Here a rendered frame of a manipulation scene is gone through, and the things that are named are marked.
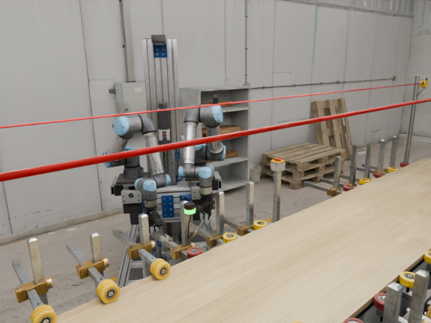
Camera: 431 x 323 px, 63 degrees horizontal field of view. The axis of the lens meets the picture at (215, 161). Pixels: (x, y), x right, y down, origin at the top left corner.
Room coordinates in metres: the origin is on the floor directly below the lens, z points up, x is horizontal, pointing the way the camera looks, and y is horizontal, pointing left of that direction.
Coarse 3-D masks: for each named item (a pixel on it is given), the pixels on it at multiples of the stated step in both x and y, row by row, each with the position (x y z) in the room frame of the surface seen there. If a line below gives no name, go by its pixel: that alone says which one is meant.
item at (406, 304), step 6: (420, 264) 1.64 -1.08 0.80; (426, 264) 1.70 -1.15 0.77; (414, 270) 1.60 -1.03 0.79; (426, 270) 1.71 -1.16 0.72; (396, 282) 1.47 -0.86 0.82; (402, 300) 1.53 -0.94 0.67; (372, 306) 1.32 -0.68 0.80; (402, 306) 1.54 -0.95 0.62; (408, 306) 1.59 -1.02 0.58; (360, 312) 1.25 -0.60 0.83; (366, 312) 1.29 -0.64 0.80; (372, 312) 1.32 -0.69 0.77; (402, 312) 1.55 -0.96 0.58; (360, 318) 1.26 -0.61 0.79; (366, 318) 1.29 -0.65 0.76; (372, 318) 1.33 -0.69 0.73; (378, 318) 1.37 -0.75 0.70
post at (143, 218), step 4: (140, 216) 1.60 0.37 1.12; (144, 216) 1.60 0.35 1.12; (140, 220) 1.59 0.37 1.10; (144, 220) 1.60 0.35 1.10; (140, 224) 1.60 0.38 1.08; (144, 224) 1.59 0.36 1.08; (148, 224) 1.61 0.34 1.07; (140, 228) 1.60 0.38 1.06; (144, 228) 1.59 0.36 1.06; (148, 228) 1.61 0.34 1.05; (140, 232) 1.60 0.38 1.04; (144, 232) 1.59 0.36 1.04; (148, 232) 1.61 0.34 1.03; (140, 236) 1.61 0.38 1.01; (144, 236) 1.59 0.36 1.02; (148, 236) 1.60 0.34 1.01; (140, 240) 1.61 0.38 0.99; (144, 240) 1.59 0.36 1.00; (148, 240) 1.60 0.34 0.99; (144, 244) 1.59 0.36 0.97; (144, 264) 1.59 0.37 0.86; (144, 268) 1.59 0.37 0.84; (148, 268) 1.60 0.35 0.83; (144, 272) 1.60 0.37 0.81; (148, 272) 1.60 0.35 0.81; (144, 276) 1.60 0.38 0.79
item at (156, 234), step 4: (156, 232) 1.95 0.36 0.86; (156, 236) 1.91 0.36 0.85; (160, 236) 1.89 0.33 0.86; (160, 240) 1.88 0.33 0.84; (164, 244) 1.85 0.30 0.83; (168, 244) 1.81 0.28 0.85; (172, 244) 1.79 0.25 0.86; (176, 244) 1.79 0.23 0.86; (184, 252) 1.71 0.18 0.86; (184, 256) 1.69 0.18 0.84
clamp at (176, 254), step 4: (192, 244) 1.78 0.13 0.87; (172, 248) 1.73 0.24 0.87; (176, 248) 1.73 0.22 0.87; (180, 248) 1.73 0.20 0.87; (184, 248) 1.73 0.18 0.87; (188, 248) 1.75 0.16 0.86; (172, 252) 1.72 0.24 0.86; (176, 252) 1.70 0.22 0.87; (180, 252) 1.71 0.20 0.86; (172, 256) 1.72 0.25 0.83; (176, 256) 1.70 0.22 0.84; (180, 256) 1.71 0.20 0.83
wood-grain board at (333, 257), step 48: (384, 192) 2.46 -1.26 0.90; (240, 240) 1.75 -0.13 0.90; (288, 240) 1.74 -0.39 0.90; (336, 240) 1.74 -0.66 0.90; (384, 240) 1.73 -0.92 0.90; (144, 288) 1.33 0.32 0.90; (192, 288) 1.33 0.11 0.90; (240, 288) 1.32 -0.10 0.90; (288, 288) 1.32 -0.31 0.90; (336, 288) 1.31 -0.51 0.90; (384, 288) 1.32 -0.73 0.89
